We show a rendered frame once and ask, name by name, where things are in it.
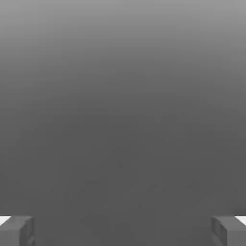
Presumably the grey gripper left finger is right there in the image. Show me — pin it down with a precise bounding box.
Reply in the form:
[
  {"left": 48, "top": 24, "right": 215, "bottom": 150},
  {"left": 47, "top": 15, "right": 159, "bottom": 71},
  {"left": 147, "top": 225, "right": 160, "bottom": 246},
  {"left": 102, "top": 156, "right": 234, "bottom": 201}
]
[{"left": 0, "top": 215, "right": 36, "bottom": 246}]

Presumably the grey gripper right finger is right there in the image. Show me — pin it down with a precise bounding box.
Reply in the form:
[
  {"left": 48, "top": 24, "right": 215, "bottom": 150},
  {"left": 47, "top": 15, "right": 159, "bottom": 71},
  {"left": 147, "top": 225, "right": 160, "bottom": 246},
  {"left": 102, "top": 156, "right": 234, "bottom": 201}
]
[{"left": 210, "top": 215, "right": 246, "bottom": 246}]

